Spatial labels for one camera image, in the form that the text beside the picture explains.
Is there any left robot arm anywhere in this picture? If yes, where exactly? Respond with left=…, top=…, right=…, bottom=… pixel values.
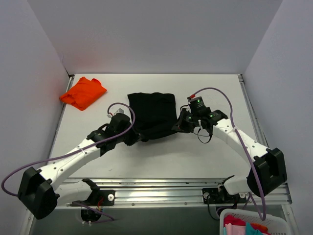
left=18, top=113, right=139, bottom=219

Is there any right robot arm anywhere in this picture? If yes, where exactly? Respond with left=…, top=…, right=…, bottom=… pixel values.
left=173, top=96, right=287, bottom=202

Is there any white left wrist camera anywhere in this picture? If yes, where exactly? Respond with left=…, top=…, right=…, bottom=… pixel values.
left=107, top=108, right=125, bottom=118

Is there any white laundry basket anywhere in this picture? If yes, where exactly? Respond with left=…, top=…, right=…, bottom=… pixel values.
left=220, top=209, right=292, bottom=235

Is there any teal garment in basket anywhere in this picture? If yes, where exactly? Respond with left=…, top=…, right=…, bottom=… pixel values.
left=246, top=223, right=263, bottom=235

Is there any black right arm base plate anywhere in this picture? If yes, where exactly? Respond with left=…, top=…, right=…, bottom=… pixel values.
left=201, top=188, right=246, bottom=204

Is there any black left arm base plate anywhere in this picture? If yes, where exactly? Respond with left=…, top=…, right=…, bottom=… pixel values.
left=92, top=189, right=115, bottom=206

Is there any orange garment in basket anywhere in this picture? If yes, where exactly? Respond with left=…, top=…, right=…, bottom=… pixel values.
left=251, top=223, right=268, bottom=233

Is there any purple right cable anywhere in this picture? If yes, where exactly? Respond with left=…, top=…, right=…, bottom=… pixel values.
left=189, top=87, right=267, bottom=221

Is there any orange folded t shirt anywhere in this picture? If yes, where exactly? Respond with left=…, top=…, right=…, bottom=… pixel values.
left=59, top=77, right=107, bottom=111

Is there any purple cable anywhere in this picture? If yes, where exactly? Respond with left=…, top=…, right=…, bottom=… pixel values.
left=189, top=87, right=267, bottom=221
left=1, top=102, right=136, bottom=224

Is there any aluminium frame rail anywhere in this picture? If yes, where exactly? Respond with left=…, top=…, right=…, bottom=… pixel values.
left=56, top=178, right=291, bottom=209

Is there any black t shirt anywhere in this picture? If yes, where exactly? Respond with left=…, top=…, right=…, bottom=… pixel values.
left=128, top=93, right=178, bottom=142

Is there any pink garment in basket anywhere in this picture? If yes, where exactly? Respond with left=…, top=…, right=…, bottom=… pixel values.
left=224, top=215, right=246, bottom=235

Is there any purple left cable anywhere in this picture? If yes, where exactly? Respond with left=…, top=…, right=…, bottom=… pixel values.
left=1, top=102, right=136, bottom=224

